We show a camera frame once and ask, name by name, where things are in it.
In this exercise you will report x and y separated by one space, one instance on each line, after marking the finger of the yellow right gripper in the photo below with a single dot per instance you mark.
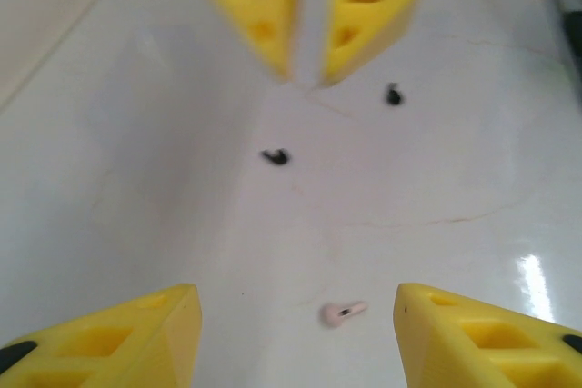
277 20
391 6

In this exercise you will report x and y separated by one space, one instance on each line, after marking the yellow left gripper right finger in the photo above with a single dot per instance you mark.
418 324

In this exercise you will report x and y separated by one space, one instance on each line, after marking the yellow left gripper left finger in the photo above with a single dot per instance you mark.
177 324

